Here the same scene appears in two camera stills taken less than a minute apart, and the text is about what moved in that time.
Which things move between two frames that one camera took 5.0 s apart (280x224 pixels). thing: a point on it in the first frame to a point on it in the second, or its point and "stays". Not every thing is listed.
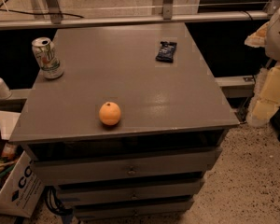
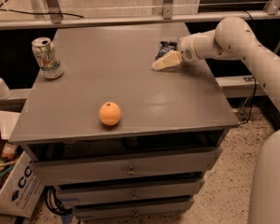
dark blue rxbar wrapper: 166,51 stays
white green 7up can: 47,58 stays
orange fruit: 109,113 stays
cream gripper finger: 258,39 to 172,58
